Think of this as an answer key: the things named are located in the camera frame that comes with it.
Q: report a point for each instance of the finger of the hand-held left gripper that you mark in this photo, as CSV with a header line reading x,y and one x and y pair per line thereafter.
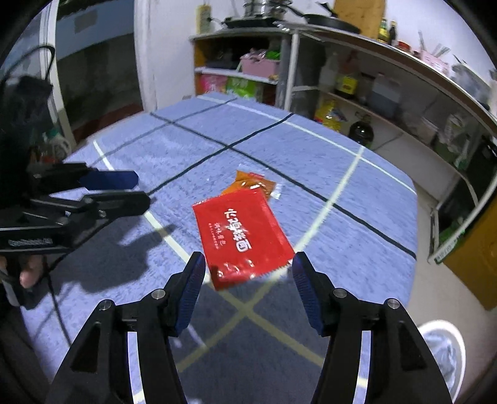
x,y
112,178
128,204

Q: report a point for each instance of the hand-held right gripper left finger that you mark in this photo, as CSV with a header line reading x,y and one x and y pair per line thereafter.
x,y
190,287

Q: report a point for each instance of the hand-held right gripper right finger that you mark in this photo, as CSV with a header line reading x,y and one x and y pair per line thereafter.
x,y
306,295

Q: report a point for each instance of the red sauce packet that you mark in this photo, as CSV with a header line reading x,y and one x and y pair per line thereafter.
x,y
240,233

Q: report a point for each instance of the white trash bin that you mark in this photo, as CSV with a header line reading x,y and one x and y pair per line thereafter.
x,y
446,328

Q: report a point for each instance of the person's left hand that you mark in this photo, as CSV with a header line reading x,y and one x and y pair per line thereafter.
x,y
31,272

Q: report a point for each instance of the orange sauce packet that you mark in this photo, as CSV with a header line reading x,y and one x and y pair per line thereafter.
x,y
252,182

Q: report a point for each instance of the pink cardboard box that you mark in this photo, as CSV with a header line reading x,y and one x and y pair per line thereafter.
x,y
212,83

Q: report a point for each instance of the clear bin liner bag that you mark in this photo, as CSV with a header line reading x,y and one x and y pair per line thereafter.
x,y
440,361

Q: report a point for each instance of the green cardboard box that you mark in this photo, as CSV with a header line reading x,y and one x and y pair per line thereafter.
x,y
244,87

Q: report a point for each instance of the wooden door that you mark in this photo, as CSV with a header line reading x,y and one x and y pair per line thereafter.
x,y
473,264

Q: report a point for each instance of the dark round bottle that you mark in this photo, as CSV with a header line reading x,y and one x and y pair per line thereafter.
x,y
361,134

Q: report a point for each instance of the yellow snack bag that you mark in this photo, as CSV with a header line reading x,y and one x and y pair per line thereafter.
x,y
330,116

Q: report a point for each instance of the yellow power strip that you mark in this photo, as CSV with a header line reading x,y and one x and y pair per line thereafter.
x,y
204,19

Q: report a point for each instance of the pink plastic basket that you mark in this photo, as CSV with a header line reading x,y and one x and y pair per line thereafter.
x,y
258,67

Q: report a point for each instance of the wooden low shelf unit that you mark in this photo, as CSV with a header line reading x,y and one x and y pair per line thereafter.
x,y
233,37

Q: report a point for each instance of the black induction cooker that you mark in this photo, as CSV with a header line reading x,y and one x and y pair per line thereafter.
x,y
248,22

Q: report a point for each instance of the large translucent jug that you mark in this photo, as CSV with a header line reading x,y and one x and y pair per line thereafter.
x,y
382,95

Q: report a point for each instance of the yellow label oil bottle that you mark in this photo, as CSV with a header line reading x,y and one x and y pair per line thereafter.
x,y
346,83

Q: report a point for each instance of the green plastic bag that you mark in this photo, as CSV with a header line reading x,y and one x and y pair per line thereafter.
x,y
456,140

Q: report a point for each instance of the white plastic bottle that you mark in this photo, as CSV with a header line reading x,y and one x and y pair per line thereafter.
x,y
328,75

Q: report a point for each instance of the stainless steel pot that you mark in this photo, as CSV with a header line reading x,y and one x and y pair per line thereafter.
x,y
256,7

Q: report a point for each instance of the white metal shelf unit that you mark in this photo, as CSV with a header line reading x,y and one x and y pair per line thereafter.
x,y
407,66

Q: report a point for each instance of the pink chopstick holder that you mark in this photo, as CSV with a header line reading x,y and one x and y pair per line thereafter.
x,y
435,61

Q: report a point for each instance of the red lid jar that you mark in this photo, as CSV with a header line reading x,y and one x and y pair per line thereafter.
x,y
403,46

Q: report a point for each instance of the black frying pan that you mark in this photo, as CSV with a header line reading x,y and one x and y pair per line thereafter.
x,y
330,21

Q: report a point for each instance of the clear plastic container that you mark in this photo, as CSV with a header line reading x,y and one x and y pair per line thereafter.
x,y
471,83

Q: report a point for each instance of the green glass bottle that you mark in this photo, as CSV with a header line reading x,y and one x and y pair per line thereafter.
x,y
383,33

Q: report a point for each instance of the dark sauce bottle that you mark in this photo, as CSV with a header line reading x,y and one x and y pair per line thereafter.
x,y
393,35

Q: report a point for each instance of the wooden cutting board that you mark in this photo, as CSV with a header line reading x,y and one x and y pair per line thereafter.
x,y
359,11

